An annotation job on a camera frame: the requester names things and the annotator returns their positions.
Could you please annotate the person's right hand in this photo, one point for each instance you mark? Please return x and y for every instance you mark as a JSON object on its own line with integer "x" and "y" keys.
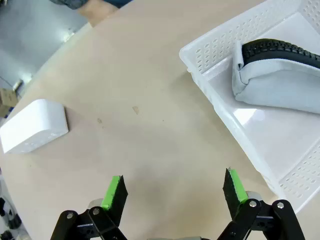
{"x": 97, "y": 11}

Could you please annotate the person in grey jacket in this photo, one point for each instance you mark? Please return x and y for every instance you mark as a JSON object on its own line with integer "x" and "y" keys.
{"x": 67, "y": 3}

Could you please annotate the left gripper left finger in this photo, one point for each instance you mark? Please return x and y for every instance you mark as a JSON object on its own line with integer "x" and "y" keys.
{"x": 113, "y": 200}

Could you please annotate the white perforated plastic basket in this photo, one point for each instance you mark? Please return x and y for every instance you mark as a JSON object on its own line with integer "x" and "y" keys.
{"x": 262, "y": 150}

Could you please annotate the small open cardboard box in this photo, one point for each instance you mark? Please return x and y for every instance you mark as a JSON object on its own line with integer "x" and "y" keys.
{"x": 6, "y": 96}

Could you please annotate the white rectangular box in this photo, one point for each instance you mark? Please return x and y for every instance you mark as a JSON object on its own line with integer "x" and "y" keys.
{"x": 35, "y": 125}

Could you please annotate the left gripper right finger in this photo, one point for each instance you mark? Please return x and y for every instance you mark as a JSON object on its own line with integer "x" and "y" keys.
{"x": 235, "y": 195}

